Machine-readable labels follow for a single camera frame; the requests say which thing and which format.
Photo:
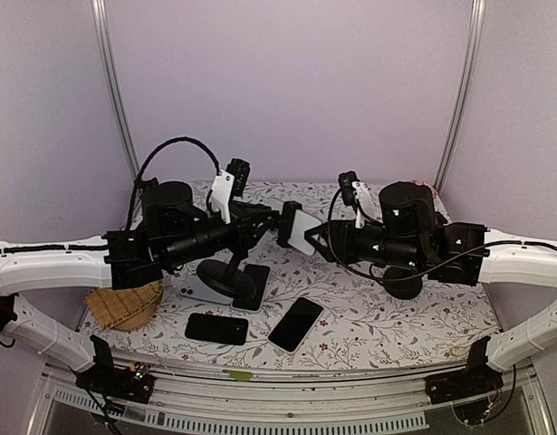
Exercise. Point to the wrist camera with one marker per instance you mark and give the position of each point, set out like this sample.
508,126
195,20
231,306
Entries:
355,194
227,184

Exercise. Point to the red patterned bowl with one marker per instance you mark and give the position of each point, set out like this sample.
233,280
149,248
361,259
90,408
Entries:
424,184

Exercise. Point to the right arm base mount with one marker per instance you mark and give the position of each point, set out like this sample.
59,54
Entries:
474,379

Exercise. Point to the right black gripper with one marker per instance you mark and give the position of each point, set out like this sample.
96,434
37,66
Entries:
340,233

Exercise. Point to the black round phone stand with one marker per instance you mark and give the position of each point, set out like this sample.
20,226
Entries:
397,285
226,278

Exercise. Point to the silver phone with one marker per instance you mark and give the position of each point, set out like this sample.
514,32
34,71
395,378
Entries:
302,222

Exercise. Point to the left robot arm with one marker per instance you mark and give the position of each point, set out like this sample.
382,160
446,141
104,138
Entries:
122,259

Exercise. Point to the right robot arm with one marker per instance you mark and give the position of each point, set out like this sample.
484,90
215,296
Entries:
412,242

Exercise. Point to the woven bamboo basket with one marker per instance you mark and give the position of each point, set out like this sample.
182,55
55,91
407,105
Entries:
125,310

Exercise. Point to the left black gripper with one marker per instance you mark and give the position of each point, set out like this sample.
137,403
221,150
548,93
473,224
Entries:
244,222

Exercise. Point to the left aluminium frame post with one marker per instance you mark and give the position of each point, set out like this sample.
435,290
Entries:
109,66

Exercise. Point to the white phone dual camera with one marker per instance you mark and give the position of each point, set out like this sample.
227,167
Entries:
194,288

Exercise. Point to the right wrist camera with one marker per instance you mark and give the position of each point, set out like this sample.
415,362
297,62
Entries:
355,194

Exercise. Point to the front aluminium rail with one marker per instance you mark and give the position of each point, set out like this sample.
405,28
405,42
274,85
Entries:
199,398

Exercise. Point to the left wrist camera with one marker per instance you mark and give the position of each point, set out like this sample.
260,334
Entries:
227,184

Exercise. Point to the right aluminium frame post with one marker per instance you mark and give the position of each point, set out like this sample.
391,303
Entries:
473,42

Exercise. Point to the white-edged phone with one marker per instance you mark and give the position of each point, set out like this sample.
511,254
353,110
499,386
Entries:
260,275
295,324

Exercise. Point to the green tape piece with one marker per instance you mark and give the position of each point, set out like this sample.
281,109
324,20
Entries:
239,376

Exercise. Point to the aluminium frame post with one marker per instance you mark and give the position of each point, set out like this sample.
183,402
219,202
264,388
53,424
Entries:
109,66
473,42

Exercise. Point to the floral table mat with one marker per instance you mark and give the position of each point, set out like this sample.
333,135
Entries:
361,327

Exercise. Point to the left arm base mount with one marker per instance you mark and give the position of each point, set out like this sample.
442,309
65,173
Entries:
131,383

